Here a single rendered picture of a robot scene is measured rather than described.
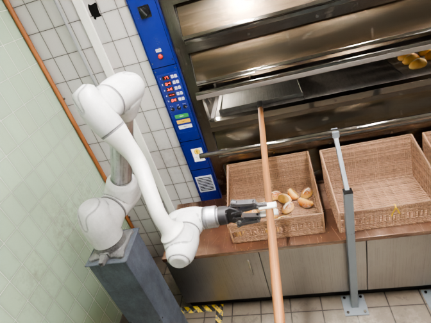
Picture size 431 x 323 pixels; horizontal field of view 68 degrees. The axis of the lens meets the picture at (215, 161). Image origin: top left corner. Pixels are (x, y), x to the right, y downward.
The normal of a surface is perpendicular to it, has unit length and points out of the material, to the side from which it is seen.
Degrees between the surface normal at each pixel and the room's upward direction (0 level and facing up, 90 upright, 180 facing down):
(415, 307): 0
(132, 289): 90
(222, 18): 70
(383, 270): 90
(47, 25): 90
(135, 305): 90
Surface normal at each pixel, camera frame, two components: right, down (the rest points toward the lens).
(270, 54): -0.18, 0.25
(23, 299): 0.96, -0.17
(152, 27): -0.09, 0.55
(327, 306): -0.26, -0.81
